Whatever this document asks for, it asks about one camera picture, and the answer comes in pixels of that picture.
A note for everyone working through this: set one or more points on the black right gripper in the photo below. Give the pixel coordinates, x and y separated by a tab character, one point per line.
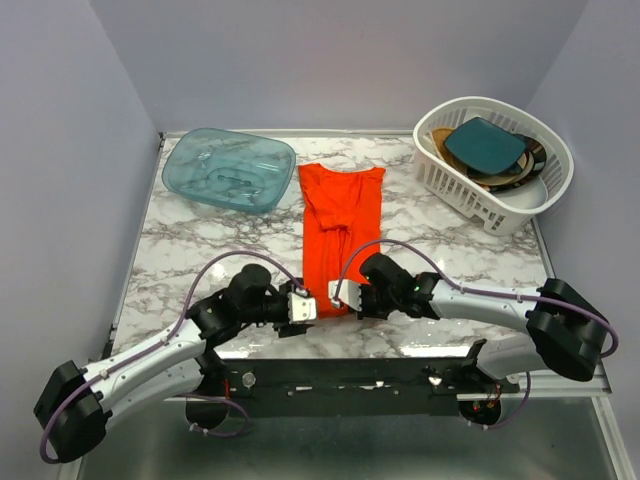
365	312

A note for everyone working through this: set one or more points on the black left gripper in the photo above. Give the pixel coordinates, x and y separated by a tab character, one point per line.
286	329

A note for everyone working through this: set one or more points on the orange t shirt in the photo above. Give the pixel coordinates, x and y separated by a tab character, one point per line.
342	211

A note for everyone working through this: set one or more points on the clear blue plastic tub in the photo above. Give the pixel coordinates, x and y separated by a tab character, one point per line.
230	170

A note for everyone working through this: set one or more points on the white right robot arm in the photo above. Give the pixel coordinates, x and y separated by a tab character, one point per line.
554	327

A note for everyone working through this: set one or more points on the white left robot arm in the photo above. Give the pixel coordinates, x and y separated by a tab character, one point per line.
78	404

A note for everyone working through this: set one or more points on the white plastic laundry basket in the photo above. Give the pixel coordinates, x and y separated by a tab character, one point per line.
504	212

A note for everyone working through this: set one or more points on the tan wooden plate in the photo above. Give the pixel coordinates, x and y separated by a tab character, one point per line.
438	136

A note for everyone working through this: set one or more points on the teal square plate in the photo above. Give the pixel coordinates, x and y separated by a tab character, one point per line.
484	147

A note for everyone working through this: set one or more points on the dark round plate stack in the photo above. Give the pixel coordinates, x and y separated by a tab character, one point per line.
525	170

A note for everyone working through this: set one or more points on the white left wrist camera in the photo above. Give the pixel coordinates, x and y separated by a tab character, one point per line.
301	309

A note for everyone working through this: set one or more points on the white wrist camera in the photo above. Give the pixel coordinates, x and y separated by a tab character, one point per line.
301	309
345	293

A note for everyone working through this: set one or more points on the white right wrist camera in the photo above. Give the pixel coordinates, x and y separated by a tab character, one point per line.
345	293

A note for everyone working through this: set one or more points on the aluminium extrusion rail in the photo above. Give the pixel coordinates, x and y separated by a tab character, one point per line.
547	384

